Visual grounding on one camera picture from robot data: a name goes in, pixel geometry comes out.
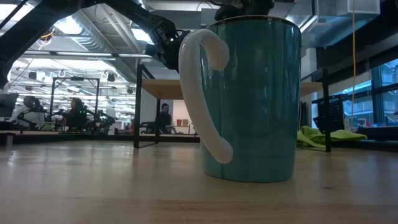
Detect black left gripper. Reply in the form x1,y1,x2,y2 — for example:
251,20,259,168
144,18,191,74

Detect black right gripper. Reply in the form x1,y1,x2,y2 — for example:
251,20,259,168
213,0,275,22

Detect teal mug white handle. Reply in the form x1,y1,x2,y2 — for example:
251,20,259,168
178,14,302,184

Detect wooden shelf black metal legs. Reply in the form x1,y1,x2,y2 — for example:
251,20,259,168
132,63,332,153

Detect person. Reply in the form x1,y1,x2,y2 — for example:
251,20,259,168
154,102,175,134
63,97,90,131
8,95,46,131

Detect black perforated panel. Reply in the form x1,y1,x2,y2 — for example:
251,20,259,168
312,95,345,133

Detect green cloth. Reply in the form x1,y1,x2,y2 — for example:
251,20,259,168
296,125,368,149

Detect background dark monitor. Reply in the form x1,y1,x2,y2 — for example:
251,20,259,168
0,92,19,118

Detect background black robot frame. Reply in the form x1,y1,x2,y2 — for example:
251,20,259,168
49,77,101,125

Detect hanging yellow cable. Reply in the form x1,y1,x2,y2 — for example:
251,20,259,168
351,0,357,130

